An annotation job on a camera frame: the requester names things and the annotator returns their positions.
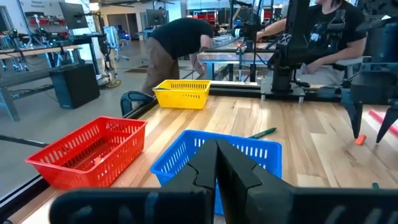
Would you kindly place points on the black computer monitor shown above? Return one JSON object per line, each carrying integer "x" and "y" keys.
{"x": 155, "y": 17}
{"x": 73, "y": 14}

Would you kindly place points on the pink pen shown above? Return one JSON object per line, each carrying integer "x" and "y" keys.
{"x": 382, "y": 119}

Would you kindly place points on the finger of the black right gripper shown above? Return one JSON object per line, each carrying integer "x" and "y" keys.
{"x": 388, "y": 121}
{"x": 355, "y": 118}

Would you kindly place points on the dark blue curved bracket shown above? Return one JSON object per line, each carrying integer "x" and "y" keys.
{"x": 133, "y": 98}

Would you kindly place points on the person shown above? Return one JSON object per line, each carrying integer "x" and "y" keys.
{"x": 177, "y": 46}
{"x": 342, "y": 31}

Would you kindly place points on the black computer tower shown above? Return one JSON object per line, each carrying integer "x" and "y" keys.
{"x": 77, "y": 85}

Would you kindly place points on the orange eraser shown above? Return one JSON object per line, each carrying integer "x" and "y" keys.
{"x": 98, "y": 160}
{"x": 360, "y": 139}

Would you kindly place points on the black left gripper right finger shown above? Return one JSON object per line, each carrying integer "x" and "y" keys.
{"x": 236, "y": 174}

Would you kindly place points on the shelf with red bins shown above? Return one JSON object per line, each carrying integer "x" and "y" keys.
{"x": 205, "y": 15}

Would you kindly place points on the wooden workbench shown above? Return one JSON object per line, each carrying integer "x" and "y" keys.
{"x": 31, "y": 51}

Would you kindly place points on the blue plastic basket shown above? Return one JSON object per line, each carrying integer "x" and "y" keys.
{"x": 267, "y": 161}

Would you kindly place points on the white office chair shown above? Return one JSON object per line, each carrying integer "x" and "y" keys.
{"x": 113, "y": 40}

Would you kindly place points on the red plastic basket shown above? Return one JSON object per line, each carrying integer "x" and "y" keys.
{"x": 124, "y": 146}

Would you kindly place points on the blue-legged work table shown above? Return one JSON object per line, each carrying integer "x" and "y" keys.
{"x": 230, "y": 57}

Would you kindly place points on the green marker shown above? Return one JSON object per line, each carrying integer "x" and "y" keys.
{"x": 262, "y": 133}

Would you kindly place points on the yellow plastic basket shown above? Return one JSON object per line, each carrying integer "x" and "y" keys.
{"x": 183, "y": 99}

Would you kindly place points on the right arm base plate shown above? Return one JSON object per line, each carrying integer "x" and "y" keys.
{"x": 281, "y": 93}

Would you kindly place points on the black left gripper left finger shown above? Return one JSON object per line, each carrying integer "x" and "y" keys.
{"x": 199, "y": 174}

